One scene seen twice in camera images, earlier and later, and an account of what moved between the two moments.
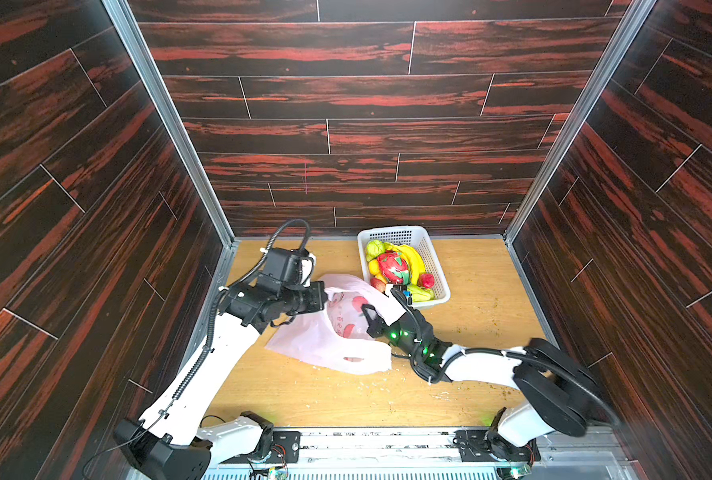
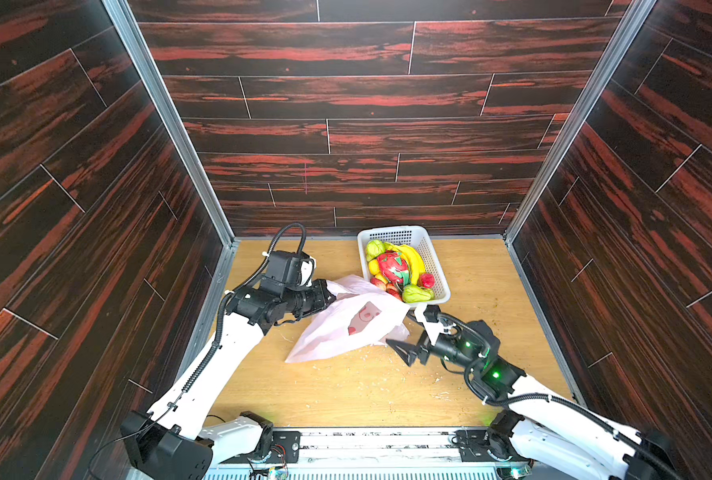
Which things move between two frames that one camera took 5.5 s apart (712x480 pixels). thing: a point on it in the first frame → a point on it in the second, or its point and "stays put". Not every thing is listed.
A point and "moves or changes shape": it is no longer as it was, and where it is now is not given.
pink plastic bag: (335, 338) moves or changes shape
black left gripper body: (318, 296) stays put
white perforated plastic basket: (418, 237) stays put
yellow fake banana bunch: (414, 259) stays put
